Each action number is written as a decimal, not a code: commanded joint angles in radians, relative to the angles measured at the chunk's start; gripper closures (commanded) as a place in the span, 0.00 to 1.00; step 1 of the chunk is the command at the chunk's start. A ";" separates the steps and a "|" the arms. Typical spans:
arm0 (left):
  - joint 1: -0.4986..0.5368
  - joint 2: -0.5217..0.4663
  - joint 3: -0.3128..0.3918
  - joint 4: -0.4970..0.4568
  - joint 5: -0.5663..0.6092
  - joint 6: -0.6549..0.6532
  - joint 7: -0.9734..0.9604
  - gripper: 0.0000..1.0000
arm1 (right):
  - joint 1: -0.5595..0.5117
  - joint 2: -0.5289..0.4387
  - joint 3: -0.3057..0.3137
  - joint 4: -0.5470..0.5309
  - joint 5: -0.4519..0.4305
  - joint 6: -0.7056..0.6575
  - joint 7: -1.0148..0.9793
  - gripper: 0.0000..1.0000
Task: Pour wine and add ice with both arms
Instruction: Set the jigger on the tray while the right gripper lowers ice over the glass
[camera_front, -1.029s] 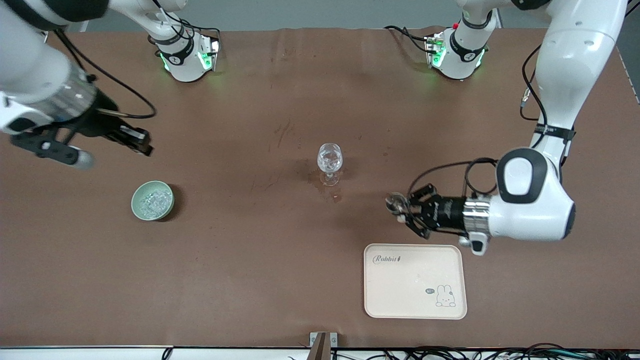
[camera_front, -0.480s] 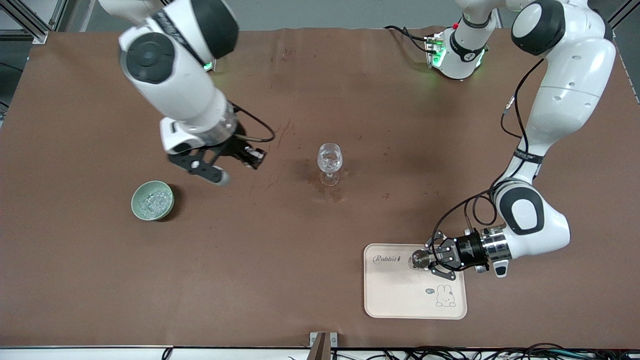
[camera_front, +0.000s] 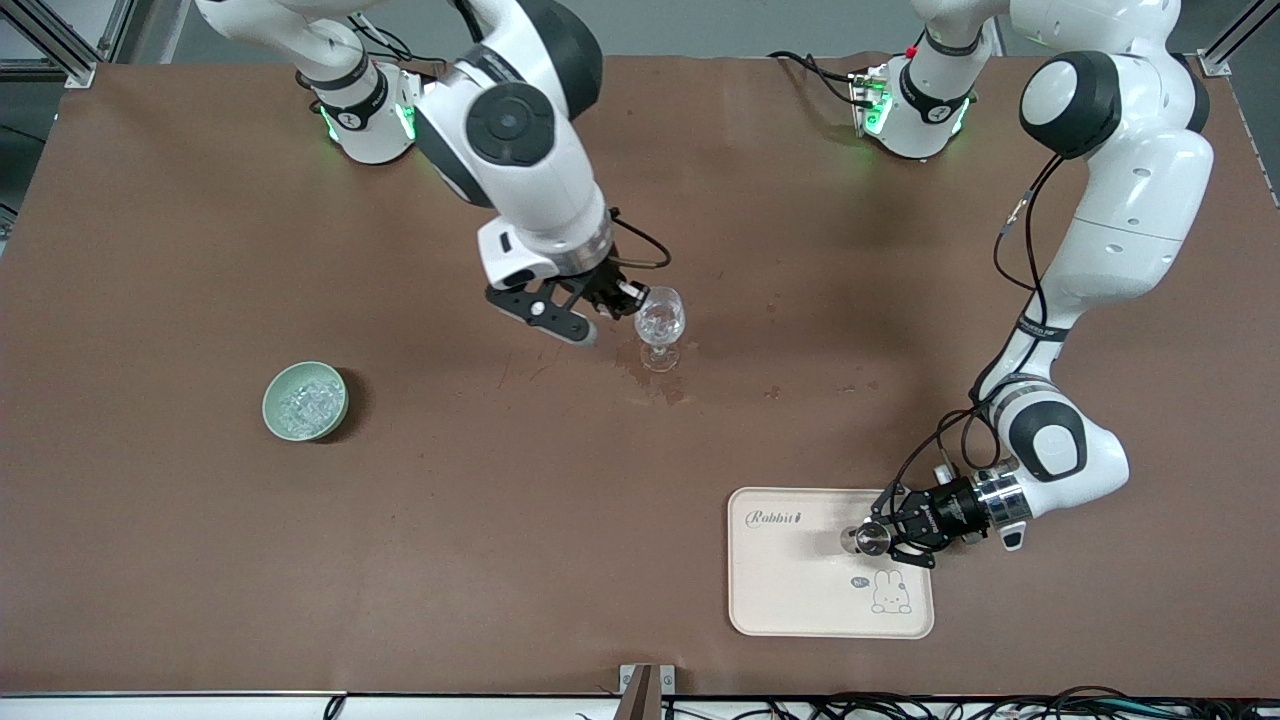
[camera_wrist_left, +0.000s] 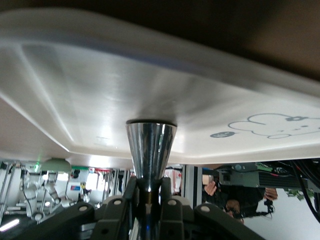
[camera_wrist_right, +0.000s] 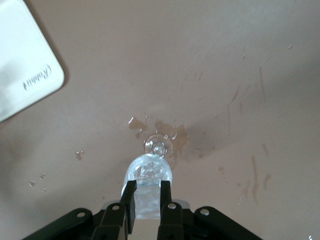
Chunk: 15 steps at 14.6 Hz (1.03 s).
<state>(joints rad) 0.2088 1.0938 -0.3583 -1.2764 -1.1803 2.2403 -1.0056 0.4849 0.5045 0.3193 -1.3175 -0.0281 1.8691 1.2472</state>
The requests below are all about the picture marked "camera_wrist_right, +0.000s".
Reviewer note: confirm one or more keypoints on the cream rabbit print tray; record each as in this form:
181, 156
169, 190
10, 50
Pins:
22, 55

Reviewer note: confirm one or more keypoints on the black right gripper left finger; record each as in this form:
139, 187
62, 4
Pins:
110, 222

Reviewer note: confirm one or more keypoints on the clear wine glass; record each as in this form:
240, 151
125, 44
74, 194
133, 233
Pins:
150, 167

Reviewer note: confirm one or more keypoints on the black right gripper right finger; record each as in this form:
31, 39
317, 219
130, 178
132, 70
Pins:
180, 222

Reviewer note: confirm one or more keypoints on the brown table cover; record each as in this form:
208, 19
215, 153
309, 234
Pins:
200, 50

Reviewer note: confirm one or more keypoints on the clear ice cube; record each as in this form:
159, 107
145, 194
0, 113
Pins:
147, 200

